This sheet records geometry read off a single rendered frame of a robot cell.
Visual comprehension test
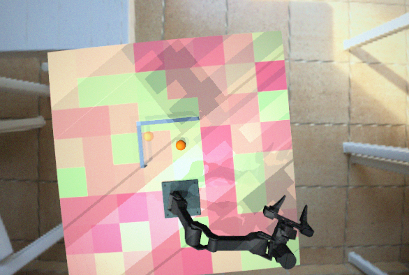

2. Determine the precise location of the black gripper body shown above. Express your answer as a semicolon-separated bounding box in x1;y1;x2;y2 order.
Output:
263;205;314;243

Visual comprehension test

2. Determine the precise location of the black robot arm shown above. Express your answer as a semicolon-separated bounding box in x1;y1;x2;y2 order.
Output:
168;191;297;269

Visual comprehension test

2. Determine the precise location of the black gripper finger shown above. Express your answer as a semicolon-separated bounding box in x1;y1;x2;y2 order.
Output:
300;205;311;229
269;195;285;214

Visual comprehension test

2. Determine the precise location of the translucent yellow ball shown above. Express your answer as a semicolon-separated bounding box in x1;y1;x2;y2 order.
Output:
143;131;154;142

